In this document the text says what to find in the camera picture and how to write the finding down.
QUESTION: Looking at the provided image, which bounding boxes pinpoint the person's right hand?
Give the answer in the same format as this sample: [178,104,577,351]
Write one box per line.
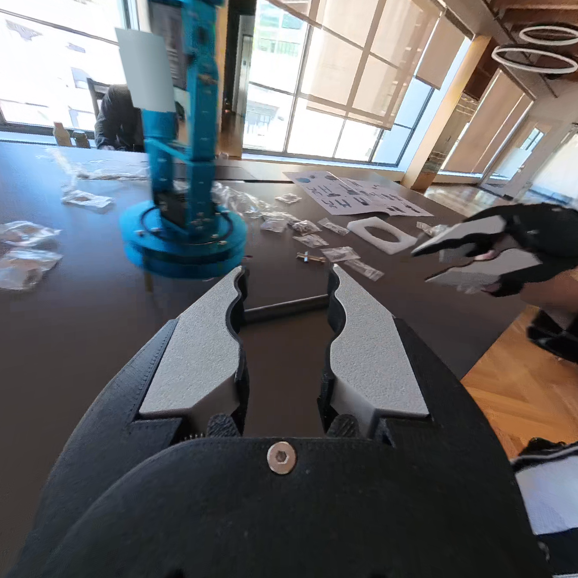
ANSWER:
[518,267,578,331]

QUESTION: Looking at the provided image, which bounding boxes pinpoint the printed instruction sheet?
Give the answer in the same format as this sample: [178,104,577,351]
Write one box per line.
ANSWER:
[284,171,435,216]

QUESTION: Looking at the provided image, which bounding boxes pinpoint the black desk cable lid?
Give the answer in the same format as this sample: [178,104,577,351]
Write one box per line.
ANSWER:
[216,165,256,182]

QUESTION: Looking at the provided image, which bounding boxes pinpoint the white foam piece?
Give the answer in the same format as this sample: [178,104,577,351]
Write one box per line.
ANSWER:
[347,217,418,253]

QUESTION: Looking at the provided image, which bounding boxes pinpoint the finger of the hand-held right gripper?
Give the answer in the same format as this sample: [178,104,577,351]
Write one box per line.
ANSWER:
[410,215,508,263]
[424,247,543,295]

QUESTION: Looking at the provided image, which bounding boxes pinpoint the pale wooden column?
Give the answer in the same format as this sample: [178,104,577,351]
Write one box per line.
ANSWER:
[399,35,493,190]

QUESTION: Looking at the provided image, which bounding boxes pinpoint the small ring ceiling lamp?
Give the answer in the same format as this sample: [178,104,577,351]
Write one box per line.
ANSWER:
[518,25,578,46]

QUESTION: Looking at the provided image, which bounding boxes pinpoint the tall beige roller blind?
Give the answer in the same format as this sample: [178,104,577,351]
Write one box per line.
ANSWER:
[445,68,533,174]

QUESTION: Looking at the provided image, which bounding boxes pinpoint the wide beige roller blind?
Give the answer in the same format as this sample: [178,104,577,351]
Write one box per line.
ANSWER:
[300,0,441,132]

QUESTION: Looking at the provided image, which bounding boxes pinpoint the large ring ceiling lamp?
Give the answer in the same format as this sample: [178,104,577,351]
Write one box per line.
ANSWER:
[491,44,578,75]

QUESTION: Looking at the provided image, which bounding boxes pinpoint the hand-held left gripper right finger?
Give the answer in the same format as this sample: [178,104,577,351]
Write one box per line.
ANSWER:
[318,264,430,439]

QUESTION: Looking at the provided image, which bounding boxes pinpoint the cluster of small parts bags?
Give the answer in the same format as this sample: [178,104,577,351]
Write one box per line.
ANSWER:
[260,193,384,281]

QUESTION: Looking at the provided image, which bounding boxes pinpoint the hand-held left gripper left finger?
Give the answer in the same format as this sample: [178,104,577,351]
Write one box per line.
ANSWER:
[138,266,250,437]

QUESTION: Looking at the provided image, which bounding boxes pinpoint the blue toy robot arm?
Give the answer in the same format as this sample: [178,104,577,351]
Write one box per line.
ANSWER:
[118,0,248,294]

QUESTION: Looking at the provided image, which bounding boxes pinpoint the narrow beige roller blind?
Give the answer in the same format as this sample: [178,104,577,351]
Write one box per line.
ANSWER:
[415,18,466,90]

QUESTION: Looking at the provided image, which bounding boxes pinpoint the black electric screwdriver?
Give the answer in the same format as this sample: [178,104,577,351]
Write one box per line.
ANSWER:
[244,294,329,323]

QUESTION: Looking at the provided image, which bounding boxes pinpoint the large grid window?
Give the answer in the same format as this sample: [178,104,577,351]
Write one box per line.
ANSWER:
[0,0,466,165]

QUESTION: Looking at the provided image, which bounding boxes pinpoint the crumpled clear plastic wrap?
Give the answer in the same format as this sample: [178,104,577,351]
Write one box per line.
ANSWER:
[36,145,272,216]

